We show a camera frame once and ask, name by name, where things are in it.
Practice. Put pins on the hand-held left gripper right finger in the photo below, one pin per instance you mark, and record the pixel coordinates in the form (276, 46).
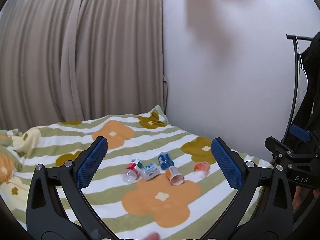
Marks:
(227, 165)

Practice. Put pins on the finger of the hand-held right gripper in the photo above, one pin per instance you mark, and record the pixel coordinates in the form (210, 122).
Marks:
(280, 147)
(300, 133)

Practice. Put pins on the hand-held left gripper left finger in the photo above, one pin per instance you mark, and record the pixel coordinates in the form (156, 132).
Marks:
(92, 163)

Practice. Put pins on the orange red cup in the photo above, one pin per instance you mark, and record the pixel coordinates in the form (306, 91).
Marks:
(202, 168)

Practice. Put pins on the clear cup red green label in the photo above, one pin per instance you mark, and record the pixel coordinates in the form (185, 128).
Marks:
(131, 172)

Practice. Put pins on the orange cup white label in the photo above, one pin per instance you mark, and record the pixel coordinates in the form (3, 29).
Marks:
(173, 175)

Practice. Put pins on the clear cup white blue label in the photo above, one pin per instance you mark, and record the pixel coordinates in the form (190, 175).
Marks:
(150, 171)

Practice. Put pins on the person's right hand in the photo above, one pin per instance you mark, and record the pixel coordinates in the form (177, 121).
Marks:
(300, 197)

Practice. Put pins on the dark hanging garment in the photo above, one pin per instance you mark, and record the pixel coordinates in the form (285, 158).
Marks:
(312, 80)

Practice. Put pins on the black clothes rack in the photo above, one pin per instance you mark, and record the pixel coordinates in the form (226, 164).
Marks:
(296, 62)

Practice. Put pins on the floral striped blanket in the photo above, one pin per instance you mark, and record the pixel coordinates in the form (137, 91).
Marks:
(155, 202)

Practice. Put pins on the beige curtain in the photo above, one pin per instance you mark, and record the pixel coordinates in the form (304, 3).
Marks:
(82, 55)

